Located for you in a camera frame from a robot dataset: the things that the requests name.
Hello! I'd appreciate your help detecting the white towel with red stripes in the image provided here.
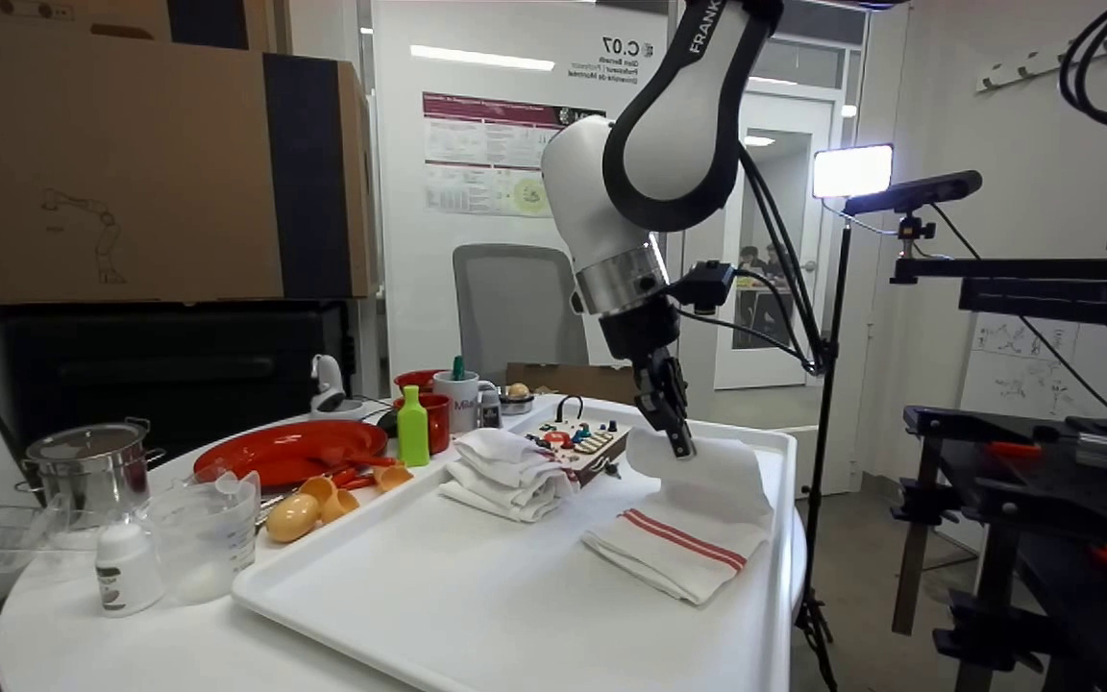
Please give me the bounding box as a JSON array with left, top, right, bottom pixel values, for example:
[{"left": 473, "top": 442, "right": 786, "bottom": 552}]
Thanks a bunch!
[{"left": 583, "top": 432, "right": 771, "bottom": 609}]

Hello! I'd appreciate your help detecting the black camera on stand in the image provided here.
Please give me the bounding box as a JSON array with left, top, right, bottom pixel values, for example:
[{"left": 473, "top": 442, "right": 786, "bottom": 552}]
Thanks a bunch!
[{"left": 841, "top": 170, "right": 983, "bottom": 214}]

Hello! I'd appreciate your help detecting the wooden busy board toy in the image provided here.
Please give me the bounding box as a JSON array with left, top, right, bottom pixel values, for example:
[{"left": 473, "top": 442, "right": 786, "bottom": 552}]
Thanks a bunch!
[{"left": 531, "top": 396, "right": 625, "bottom": 486}]

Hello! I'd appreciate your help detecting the black metal stand frame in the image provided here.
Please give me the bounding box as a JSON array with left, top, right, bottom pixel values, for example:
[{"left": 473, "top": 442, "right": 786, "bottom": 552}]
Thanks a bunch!
[{"left": 893, "top": 256, "right": 1107, "bottom": 692}]

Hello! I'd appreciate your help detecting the large cardboard box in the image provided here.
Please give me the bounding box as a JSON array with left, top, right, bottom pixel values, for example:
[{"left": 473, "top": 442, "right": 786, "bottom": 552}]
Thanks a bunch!
[{"left": 0, "top": 18, "right": 373, "bottom": 309}]

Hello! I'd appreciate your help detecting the clear plastic cup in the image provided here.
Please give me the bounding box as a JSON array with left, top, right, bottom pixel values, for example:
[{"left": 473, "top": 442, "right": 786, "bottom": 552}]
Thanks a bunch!
[{"left": 150, "top": 473, "right": 261, "bottom": 605}]

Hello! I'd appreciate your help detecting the bread roll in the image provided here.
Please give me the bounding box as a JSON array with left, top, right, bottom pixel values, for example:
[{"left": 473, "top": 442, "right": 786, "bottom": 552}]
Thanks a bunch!
[{"left": 264, "top": 492, "right": 320, "bottom": 545}]

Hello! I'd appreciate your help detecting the red cup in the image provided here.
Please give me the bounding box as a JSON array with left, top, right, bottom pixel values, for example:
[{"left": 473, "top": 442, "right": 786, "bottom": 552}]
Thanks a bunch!
[{"left": 396, "top": 369, "right": 451, "bottom": 460}]

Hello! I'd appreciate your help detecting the bright led light panel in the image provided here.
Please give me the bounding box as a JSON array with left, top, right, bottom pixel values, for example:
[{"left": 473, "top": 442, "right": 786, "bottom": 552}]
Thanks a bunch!
[{"left": 812, "top": 146, "right": 894, "bottom": 201}]

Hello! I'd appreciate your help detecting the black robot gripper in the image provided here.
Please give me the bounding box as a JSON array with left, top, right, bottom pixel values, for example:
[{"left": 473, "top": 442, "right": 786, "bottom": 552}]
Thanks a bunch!
[{"left": 598, "top": 297, "right": 692, "bottom": 455}]

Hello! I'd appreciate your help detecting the grey office chair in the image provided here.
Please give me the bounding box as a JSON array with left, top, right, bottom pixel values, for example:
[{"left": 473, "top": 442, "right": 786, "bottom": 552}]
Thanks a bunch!
[{"left": 454, "top": 244, "right": 587, "bottom": 376}]

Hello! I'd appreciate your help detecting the folded red striped towel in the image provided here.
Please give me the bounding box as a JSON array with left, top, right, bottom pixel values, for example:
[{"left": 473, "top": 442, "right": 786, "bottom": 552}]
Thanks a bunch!
[{"left": 441, "top": 425, "right": 569, "bottom": 523}]

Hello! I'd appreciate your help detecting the white spray bottle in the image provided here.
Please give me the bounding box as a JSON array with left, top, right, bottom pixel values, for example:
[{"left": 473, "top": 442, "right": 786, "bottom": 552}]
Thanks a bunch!
[{"left": 313, "top": 355, "right": 346, "bottom": 414}]

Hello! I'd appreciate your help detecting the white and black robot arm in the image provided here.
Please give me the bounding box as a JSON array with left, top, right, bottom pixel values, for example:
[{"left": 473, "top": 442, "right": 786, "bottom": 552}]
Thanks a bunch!
[{"left": 543, "top": 0, "right": 786, "bottom": 458}]

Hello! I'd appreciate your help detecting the red plate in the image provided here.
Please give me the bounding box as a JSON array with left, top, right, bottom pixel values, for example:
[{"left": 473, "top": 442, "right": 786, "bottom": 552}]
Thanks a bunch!
[{"left": 191, "top": 420, "right": 390, "bottom": 492}]

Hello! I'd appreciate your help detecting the small white dropper bottle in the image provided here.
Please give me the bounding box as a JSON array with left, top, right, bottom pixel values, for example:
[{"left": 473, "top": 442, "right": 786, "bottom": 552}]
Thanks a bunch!
[{"left": 95, "top": 523, "right": 163, "bottom": 614}]

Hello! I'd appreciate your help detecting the large white tray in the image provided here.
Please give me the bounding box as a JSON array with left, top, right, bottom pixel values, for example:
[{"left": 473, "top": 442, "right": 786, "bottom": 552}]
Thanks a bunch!
[{"left": 226, "top": 405, "right": 798, "bottom": 692}]

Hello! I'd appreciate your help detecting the glass pot with handle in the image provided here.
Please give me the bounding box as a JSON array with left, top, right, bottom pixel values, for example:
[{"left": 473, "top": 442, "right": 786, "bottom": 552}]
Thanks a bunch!
[{"left": 28, "top": 420, "right": 150, "bottom": 529}]

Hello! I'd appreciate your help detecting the green squeeze bottle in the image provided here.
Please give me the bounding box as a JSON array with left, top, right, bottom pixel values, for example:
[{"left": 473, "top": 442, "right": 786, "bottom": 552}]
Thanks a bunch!
[{"left": 396, "top": 386, "right": 432, "bottom": 470}]

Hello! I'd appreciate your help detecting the wall poster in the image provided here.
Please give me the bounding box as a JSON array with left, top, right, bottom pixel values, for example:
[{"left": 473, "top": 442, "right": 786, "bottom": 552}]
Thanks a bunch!
[{"left": 422, "top": 91, "right": 583, "bottom": 218}]

